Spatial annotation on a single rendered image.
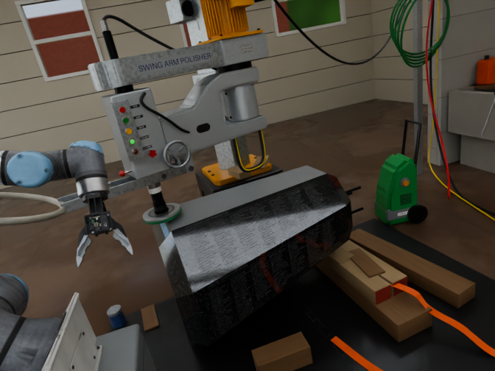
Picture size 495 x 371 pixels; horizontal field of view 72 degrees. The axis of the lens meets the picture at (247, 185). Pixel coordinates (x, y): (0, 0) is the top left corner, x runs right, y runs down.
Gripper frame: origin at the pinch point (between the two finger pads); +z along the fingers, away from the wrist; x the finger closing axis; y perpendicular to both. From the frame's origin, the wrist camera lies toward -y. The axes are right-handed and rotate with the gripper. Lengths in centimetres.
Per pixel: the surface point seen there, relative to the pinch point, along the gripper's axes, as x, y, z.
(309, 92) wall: 473, -538, -313
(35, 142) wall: -130, -648, -304
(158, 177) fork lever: 28, -67, -41
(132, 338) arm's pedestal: 3.3, -11.8, 25.6
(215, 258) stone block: 48, -63, 8
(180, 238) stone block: 33, -68, -7
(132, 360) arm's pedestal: 2.4, -4.0, 30.1
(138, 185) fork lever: 17, -66, -38
